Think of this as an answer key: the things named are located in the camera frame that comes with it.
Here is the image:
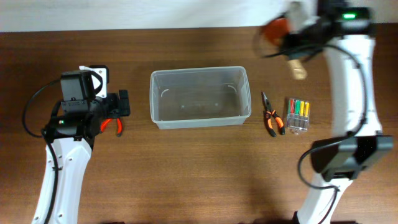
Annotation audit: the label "red handled cutting pliers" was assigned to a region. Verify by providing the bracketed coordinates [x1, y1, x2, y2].
[99, 118, 123, 137]

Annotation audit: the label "orange scraper wooden handle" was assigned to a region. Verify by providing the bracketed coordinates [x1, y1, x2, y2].
[260, 16, 307, 80]

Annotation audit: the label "colourful screwdriver set case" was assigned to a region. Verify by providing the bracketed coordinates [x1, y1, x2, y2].
[286, 98, 310, 134]

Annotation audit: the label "orange black needle-nose pliers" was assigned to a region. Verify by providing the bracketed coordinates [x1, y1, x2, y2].
[261, 91, 285, 138]

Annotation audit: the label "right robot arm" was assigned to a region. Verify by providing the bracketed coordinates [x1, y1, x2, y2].
[285, 1, 394, 223]

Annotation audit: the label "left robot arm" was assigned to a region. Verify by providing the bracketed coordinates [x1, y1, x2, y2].
[32, 65, 131, 223]

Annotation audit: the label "clear plastic container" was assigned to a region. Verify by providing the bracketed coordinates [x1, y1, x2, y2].
[149, 66, 252, 129]

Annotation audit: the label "right black cable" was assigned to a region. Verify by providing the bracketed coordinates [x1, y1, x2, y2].
[262, 43, 369, 224]

